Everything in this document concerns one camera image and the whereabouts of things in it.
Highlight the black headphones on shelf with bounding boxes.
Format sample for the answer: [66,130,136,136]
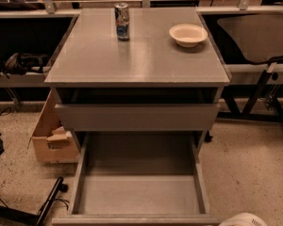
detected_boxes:
[0,53,49,76]

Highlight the grey drawer cabinet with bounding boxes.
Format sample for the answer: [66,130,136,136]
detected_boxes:
[44,7,231,143]

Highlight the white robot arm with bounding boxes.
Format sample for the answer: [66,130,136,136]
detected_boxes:
[218,213,268,226]

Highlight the silver blue soda can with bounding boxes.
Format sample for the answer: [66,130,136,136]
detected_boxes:
[114,2,130,40]

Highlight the grey top drawer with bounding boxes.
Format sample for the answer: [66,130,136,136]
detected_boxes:
[55,104,220,132]

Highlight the white paper bowl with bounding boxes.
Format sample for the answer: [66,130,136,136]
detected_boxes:
[169,24,208,48]

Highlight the grey drawer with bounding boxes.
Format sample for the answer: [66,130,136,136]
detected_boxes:
[55,104,220,132]
[52,132,220,226]

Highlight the cardboard box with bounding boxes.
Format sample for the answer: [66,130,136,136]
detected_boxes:
[31,93,80,163]

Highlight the black chair base leg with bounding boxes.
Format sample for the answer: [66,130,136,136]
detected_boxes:
[0,177,68,226]

